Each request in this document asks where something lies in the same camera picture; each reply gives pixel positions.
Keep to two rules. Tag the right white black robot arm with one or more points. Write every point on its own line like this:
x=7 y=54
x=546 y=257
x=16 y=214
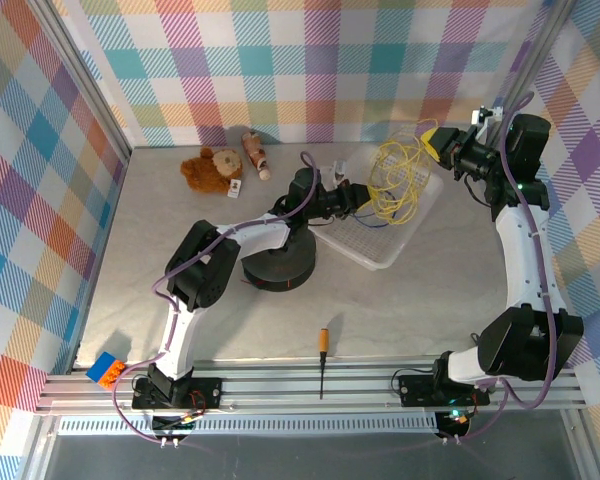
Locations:
x=525 y=250

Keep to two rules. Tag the brown teddy bear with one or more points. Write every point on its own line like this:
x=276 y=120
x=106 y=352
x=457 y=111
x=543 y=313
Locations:
x=205 y=172

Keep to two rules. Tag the blue orange toy brick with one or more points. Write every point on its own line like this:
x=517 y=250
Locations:
x=102 y=367

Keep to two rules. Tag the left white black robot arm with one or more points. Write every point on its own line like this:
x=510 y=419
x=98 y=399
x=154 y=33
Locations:
x=180 y=340

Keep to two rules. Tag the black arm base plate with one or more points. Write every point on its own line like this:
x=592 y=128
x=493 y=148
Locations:
x=207 y=392
x=412 y=390

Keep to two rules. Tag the white perforated plastic basket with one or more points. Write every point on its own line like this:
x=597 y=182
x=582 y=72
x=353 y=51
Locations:
x=375 y=245

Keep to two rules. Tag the black controller board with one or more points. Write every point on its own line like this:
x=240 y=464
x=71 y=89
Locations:
x=172 y=425
x=457 y=422

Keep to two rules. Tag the aluminium frame post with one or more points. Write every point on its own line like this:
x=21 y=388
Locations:
x=82 y=75
x=536 y=55

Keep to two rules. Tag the aluminium side rail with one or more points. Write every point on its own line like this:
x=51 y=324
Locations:
x=102 y=250

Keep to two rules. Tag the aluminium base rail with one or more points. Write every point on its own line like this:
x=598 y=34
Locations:
x=260 y=382

